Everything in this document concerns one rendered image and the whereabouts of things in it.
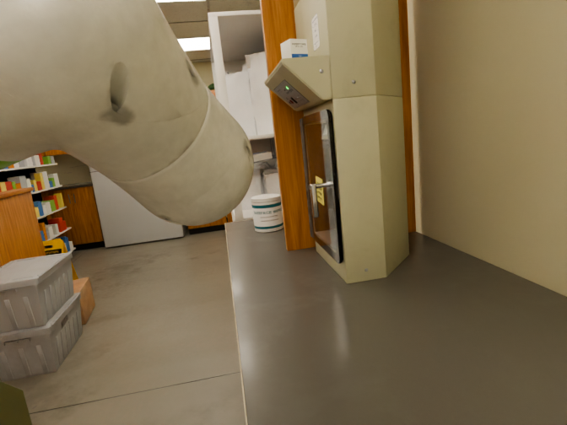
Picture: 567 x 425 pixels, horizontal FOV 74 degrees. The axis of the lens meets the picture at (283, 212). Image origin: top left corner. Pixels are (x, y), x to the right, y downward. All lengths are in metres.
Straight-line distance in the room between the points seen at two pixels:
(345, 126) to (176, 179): 0.72
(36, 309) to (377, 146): 2.40
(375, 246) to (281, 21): 0.77
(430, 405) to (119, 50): 0.58
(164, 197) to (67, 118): 0.09
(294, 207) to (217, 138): 1.05
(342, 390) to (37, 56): 0.58
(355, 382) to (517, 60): 0.81
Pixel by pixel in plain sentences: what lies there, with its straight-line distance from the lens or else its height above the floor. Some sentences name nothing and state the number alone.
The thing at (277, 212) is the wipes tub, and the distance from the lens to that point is 1.64.
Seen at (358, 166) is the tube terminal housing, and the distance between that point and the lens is 0.97.
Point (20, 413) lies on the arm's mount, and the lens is 0.65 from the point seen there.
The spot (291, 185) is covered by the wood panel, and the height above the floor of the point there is 1.17.
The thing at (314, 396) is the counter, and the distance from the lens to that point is 0.65.
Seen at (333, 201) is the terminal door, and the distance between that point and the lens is 0.97.
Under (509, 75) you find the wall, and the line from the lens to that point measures 1.12.
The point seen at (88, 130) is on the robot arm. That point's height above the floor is 1.35.
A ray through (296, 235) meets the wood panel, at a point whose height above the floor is 0.99.
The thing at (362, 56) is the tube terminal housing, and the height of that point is 1.50.
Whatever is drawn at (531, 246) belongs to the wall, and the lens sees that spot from 1.10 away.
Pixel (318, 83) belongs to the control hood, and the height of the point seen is 1.45.
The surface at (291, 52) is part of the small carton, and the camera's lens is 1.02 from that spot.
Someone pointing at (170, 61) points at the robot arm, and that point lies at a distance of 0.24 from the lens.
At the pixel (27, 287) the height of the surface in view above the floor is 0.60.
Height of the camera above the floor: 1.33
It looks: 11 degrees down
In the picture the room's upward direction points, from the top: 6 degrees counter-clockwise
